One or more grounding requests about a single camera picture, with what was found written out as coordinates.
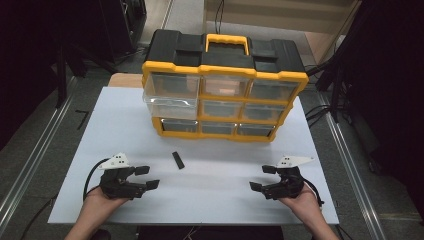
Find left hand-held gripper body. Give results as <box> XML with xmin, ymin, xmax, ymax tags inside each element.
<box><xmin>98</xmin><ymin>152</ymin><xmax>148</xmax><ymax>201</ymax></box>

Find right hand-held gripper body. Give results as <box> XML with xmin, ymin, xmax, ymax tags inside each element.
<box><xmin>261</xmin><ymin>155</ymin><xmax>315</xmax><ymax>201</ymax></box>

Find small black stick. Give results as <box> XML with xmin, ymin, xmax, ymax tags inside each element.
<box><xmin>171</xmin><ymin>151</ymin><xmax>186</xmax><ymax>170</ymax></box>

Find clear plastic pull-out drawer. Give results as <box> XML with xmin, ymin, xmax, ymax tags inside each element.
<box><xmin>142</xmin><ymin>89</ymin><xmax>200</xmax><ymax>121</ymax></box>

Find person's right hand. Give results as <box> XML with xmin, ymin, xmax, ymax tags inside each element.
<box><xmin>277</xmin><ymin>185</ymin><xmax>323</xmax><ymax>220</ymax></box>

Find person's left hand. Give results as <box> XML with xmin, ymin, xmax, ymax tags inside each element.
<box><xmin>82</xmin><ymin>185</ymin><xmax>132</xmax><ymax>218</ymax></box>

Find person's dark clothing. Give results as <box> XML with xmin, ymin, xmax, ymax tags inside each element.
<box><xmin>135</xmin><ymin>225</ymin><xmax>285</xmax><ymax>240</ymax></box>

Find group of clear drawers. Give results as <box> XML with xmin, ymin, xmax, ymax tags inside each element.
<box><xmin>145</xmin><ymin>71</ymin><xmax>301</xmax><ymax>138</ymax></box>

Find black metal stand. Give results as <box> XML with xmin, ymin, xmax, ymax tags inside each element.
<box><xmin>54</xmin><ymin>39</ymin><xmax>69</xmax><ymax>109</ymax></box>
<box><xmin>314</xmin><ymin>59</ymin><xmax>346</xmax><ymax>124</ymax></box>

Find black and yellow organizer cabinet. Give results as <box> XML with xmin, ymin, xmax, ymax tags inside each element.
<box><xmin>141</xmin><ymin>29</ymin><xmax>310</xmax><ymax>144</ymax></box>

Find black equipment case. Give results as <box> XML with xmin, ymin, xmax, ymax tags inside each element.
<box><xmin>99</xmin><ymin>0</ymin><xmax>148</xmax><ymax>62</ymax></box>

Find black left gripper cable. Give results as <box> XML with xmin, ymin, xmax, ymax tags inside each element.
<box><xmin>19</xmin><ymin>157</ymin><xmax>112</xmax><ymax>240</ymax></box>

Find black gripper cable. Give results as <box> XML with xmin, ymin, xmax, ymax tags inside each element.
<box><xmin>302</xmin><ymin>179</ymin><xmax>325</xmax><ymax>207</ymax></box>
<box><xmin>19</xmin><ymin>157</ymin><xmax>112</xmax><ymax>240</ymax></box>

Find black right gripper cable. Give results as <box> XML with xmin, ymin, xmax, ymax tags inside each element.
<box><xmin>302</xmin><ymin>179</ymin><xmax>325</xmax><ymax>207</ymax></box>

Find aluminium floor rail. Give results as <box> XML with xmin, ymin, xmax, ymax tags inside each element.
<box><xmin>316</xmin><ymin>92</ymin><xmax>389</xmax><ymax>240</ymax></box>
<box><xmin>0</xmin><ymin>76</ymin><xmax>79</xmax><ymax>228</ymax></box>

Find black floor cables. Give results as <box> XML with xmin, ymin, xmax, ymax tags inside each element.
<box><xmin>304</xmin><ymin>103</ymin><xmax>338</xmax><ymax>129</ymax></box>

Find black hanging cable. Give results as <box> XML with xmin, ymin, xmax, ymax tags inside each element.
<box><xmin>214</xmin><ymin>0</ymin><xmax>226</xmax><ymax>26</ymax></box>

